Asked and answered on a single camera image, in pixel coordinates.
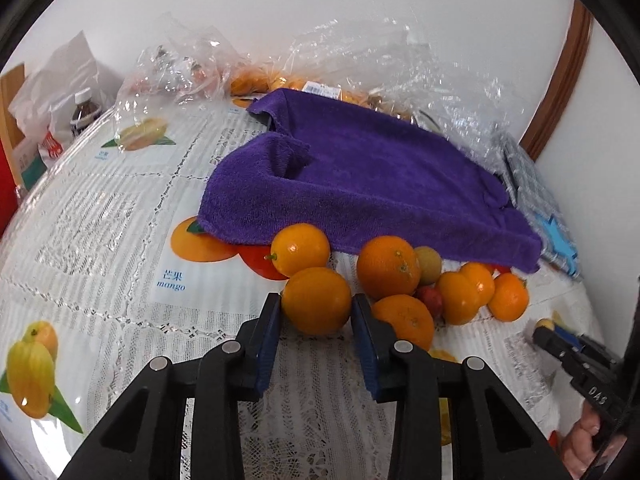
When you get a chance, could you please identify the small red fruit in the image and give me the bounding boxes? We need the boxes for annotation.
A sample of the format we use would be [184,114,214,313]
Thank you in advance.
[414,285,444,318]

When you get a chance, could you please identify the large orange with spots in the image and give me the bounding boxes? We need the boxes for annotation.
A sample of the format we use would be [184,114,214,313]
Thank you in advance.
[357,235,421,300]

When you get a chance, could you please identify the small orange oval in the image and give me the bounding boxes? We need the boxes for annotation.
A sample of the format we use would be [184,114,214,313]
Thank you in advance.
[436,272,480,325]

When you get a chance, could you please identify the small yellow green fruit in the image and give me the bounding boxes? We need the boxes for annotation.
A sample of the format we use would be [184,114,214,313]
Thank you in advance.
[414,246,442,285]

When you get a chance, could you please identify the small orange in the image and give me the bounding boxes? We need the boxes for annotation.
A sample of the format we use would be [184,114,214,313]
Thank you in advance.
[459,262,495,307]
[487,273,529,322]

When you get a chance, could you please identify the right hand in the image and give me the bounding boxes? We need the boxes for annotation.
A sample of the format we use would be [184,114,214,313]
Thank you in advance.
[560,401,601,479]

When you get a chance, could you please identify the purple towel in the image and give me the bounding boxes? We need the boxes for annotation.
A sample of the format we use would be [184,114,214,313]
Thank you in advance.
[198,90,542,273]

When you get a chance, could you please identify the grey checked star cushion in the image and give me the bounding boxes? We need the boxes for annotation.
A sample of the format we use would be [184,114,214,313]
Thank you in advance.
[492,131,582,281]

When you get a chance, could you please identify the bagged oranges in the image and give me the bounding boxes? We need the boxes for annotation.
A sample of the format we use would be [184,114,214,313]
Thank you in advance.
[229,65,416,124]

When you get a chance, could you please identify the large clear plastic bag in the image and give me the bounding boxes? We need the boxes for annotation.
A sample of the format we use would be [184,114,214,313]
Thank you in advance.
[269,18,524,170]

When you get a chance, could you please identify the small clear plastic bag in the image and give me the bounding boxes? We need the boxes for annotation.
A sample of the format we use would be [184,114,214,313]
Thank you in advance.
[112,13,247,151]

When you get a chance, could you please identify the brown medicine bottle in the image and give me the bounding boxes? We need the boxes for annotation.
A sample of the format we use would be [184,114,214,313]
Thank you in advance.
[70,87,102,138]

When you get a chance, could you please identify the red paper bag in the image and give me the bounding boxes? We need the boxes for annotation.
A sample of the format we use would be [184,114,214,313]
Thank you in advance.
[0,146,18,236]

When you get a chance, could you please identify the white plastic bag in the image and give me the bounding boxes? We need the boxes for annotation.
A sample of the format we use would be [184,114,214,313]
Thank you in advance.
[9,32,117,168]

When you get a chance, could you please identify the cardboard box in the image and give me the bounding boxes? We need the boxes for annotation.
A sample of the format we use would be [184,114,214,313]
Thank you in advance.
[0,62,30,191]

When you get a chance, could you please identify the brown door frame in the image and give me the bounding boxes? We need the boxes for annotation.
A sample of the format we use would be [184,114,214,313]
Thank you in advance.
[520,0,593,162]

